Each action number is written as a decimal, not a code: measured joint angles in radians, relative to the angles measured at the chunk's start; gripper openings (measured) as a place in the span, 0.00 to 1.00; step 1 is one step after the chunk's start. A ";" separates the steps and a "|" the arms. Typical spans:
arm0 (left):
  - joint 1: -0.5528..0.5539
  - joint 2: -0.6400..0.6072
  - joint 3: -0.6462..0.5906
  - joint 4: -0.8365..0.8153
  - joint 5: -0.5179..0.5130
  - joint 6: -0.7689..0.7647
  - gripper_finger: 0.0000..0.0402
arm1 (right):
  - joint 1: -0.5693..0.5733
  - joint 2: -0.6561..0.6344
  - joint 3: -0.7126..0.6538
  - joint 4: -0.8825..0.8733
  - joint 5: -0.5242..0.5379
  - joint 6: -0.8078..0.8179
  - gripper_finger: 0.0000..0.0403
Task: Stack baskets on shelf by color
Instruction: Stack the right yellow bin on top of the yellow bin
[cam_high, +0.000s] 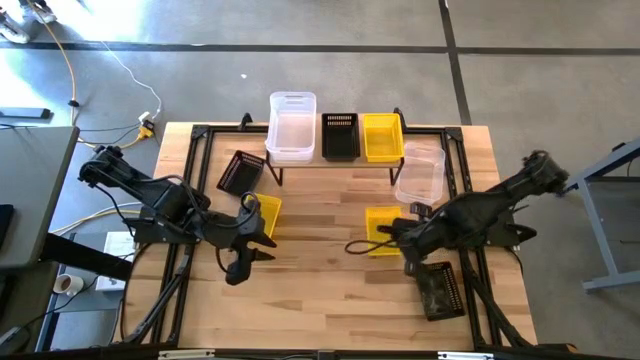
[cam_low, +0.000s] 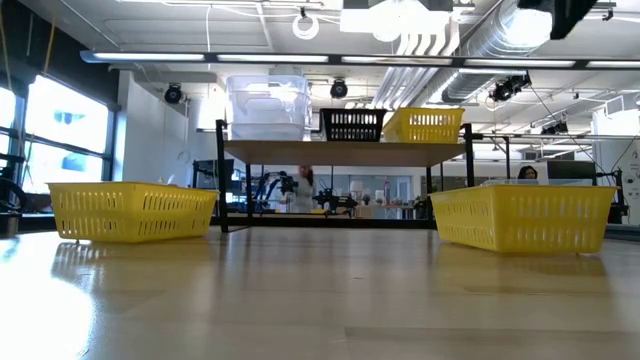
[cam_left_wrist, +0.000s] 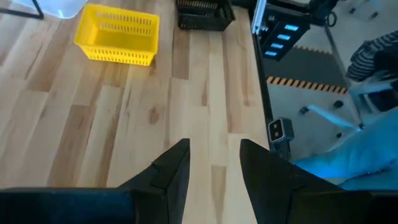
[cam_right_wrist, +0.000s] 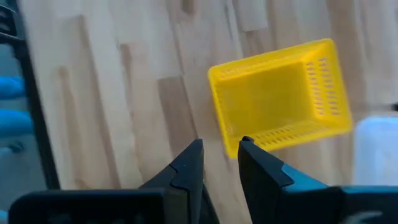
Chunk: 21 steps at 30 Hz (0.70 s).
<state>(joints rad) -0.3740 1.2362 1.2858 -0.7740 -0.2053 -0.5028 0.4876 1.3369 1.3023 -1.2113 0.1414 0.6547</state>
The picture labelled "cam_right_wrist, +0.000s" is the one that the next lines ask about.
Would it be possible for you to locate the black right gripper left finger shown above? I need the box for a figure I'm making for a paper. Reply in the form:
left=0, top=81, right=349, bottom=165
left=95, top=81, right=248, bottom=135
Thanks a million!
left=139, top=138, right=220, bottom=224

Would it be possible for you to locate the clear plastic basket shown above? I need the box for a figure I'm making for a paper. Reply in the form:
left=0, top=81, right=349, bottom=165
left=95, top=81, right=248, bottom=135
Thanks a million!
left=353, top=115, right=398, bottom=187

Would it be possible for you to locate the person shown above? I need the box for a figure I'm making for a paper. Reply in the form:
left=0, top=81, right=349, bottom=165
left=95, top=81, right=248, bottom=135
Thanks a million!
left=0, top=76, right=34, bottom=156

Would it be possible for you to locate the yellow slotted plastic basket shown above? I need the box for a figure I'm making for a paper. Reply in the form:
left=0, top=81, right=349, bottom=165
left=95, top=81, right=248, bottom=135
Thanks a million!
left=207, top=37, right=354, bottom=160

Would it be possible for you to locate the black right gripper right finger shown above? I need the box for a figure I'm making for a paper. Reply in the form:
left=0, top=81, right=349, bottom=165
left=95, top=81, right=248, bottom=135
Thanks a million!
left=237, top=136, right=343, bottom=224

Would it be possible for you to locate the black aluminium table frame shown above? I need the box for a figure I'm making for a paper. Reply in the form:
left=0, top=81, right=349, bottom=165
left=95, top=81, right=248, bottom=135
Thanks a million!
left=0, top=0, right=60, bottom=190

